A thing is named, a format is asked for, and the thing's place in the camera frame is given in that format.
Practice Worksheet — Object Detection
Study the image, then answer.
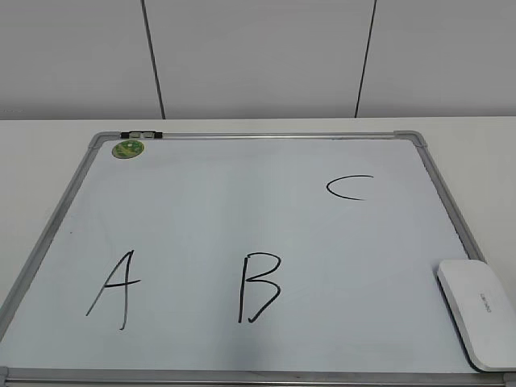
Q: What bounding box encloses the white board with aluminium frame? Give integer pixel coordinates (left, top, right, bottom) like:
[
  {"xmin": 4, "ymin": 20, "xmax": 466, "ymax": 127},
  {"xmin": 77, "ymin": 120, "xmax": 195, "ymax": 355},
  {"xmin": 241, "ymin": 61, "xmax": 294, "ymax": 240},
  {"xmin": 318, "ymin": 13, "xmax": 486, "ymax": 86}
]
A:
[{"xmin": 1, "ymin": 131, "xmax": 515, "ymax": 386}]

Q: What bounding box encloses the round green magnet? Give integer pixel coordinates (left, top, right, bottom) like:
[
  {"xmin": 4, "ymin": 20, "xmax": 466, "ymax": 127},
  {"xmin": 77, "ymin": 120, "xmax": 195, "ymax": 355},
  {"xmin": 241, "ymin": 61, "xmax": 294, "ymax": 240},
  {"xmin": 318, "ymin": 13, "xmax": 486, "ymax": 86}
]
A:
[{"xmin": 111, "ymin": 139, "xmax": 145, "ymax": 160}]

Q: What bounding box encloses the white rectangular board eraser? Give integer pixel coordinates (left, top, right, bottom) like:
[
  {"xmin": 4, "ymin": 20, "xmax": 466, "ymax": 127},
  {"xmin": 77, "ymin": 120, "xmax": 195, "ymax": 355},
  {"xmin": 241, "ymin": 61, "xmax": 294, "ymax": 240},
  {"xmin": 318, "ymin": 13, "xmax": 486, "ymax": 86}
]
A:
[{"xmin": 437, "ymin": 260, "xmax": 515, "ymax": 372}]

